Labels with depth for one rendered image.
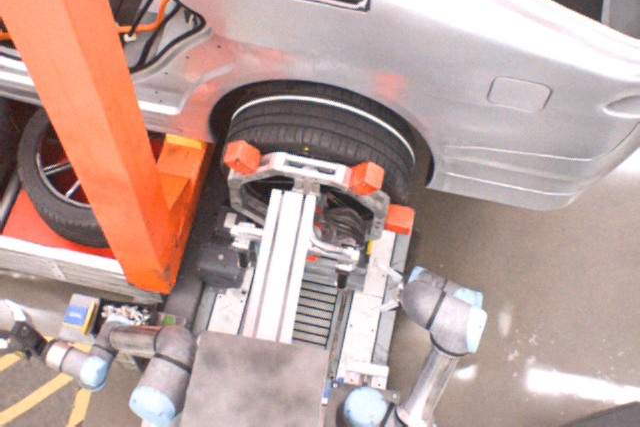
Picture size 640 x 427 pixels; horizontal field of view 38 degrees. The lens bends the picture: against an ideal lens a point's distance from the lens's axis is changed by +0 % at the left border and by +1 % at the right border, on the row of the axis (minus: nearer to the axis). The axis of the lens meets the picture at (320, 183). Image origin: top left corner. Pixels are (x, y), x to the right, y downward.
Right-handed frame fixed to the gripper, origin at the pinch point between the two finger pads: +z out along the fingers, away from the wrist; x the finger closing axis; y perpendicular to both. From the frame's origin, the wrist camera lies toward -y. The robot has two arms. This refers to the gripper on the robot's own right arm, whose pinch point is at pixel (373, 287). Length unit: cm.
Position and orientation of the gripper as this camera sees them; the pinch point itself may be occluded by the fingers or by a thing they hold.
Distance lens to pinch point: 311.0
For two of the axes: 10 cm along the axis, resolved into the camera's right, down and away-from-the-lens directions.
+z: -9.8, -1.4, 1.4
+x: -1.6, 9.8, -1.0
